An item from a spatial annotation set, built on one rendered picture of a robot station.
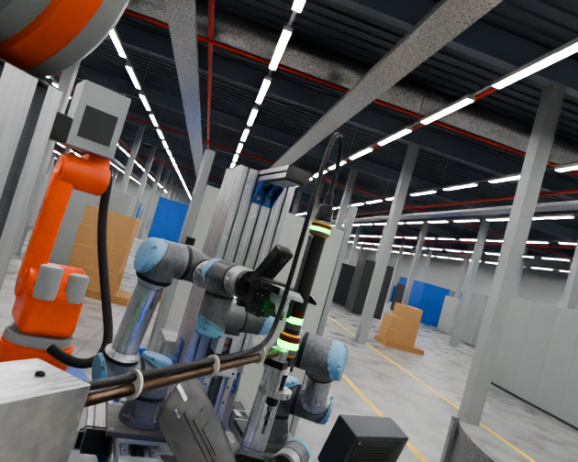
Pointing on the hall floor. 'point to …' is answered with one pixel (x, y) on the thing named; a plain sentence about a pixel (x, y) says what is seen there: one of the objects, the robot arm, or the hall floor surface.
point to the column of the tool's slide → (8, 164)
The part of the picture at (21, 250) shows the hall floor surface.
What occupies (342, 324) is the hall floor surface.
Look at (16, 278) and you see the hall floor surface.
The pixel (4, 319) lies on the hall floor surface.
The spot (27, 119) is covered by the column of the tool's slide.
